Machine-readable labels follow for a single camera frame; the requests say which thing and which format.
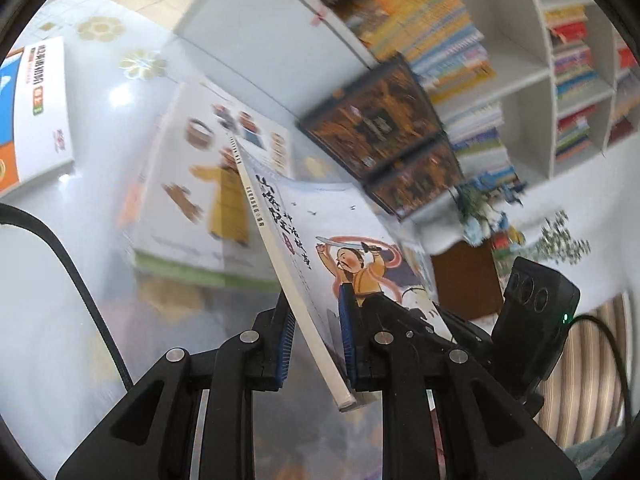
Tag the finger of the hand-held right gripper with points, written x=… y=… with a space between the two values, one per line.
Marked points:
x=470 y=337

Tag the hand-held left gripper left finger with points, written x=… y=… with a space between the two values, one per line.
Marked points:
x=285 y=345

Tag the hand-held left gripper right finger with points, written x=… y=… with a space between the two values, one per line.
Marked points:
x=347 y=330

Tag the white book with warrior cartoon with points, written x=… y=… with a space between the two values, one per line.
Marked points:
x=310 y=240

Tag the rows of red shelf books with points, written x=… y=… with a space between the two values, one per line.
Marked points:
x=575 y=125

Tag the stacks of orange blue shelf books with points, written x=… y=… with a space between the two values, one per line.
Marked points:
x=430 y=25

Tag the brown wooden cabinet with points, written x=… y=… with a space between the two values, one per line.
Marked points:
x=465 y=280

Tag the small colourful ornament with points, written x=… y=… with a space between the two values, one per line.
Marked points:
x=505 y=242

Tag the green plant with white blossoms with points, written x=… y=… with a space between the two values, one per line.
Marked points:
x=560 y=240

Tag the beige striped fabric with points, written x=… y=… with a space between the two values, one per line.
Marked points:
x=585 y=400

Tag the light green picture book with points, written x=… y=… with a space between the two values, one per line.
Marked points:
x=200 y=272

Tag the blue artificial flowers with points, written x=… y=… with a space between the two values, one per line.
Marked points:
x=480 y=205

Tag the person's grey-green quilted jacket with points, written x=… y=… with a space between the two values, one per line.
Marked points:
x=595 y=460

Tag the white book with yellow-robed man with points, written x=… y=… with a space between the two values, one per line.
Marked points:
x=175 y=230

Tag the dark brown ornate book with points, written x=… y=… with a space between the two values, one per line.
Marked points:
x=370 y=120
x=415 y=185

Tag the white bookshelf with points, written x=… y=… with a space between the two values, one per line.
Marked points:
x=525 y=80

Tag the white book blue orange cover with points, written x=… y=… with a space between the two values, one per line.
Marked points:
x=45 y=110

